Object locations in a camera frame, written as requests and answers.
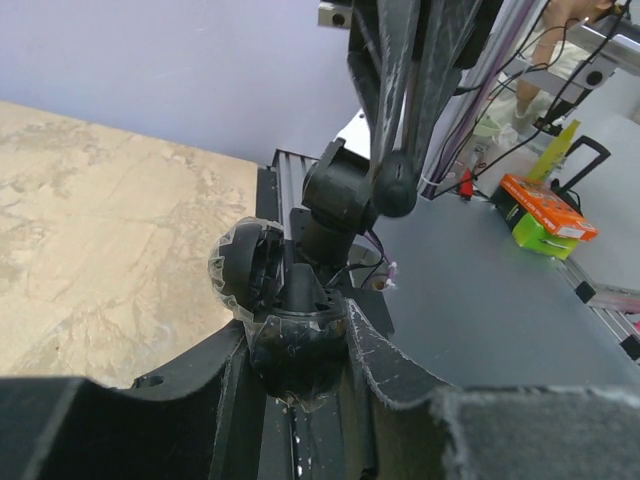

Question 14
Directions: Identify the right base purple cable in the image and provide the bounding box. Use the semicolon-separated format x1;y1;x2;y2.
364;229;402;291

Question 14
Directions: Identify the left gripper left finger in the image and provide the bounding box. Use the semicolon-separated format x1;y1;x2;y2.
1;321;250;479

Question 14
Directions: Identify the orange green cardboard box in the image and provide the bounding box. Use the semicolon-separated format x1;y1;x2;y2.
492;174;599;260

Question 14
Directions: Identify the person in background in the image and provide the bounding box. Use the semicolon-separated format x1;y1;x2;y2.
510;1;625;132

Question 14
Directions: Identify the grey side table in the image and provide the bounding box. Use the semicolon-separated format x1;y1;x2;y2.
375;195;639;386

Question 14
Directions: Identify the black earbud case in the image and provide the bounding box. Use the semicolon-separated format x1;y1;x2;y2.
208;217;348;412

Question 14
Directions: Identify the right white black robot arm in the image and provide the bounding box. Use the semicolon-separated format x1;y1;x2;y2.
300;0;502;267

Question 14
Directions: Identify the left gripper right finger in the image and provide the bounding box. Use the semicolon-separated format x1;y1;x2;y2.
344;301;639;479

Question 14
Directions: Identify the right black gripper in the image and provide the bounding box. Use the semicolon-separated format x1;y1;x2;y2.
347;1;500;217

